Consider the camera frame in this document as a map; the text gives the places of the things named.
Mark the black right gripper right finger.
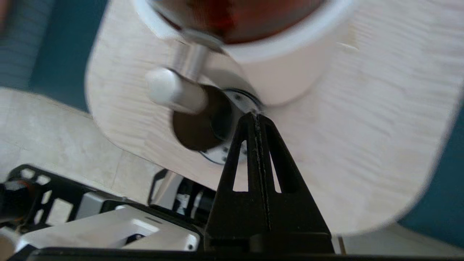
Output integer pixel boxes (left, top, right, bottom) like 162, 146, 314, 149
256, 115, 334, 236

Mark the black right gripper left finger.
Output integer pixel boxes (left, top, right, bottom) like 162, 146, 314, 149
205, 112, 270, 251

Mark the silver dispenser tap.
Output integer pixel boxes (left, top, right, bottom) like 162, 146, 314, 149
145, 31, 225, 115

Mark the white and black robot base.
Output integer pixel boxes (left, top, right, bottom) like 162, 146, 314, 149
0, 164, 218, 256

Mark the round grey perforated drip tray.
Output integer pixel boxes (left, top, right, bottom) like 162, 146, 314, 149
198, 89, 263, 165

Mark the grey-green ribbed bench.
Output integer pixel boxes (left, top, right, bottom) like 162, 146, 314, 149
0, 0, 55, 89

